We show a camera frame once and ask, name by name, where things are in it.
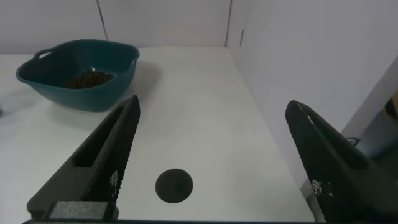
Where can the coffee bean pile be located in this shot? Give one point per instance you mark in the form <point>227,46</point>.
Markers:
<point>90,80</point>

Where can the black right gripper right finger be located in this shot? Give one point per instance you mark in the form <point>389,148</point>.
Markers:
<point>335,174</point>

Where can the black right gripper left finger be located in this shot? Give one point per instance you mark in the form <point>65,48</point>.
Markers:
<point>102,168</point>

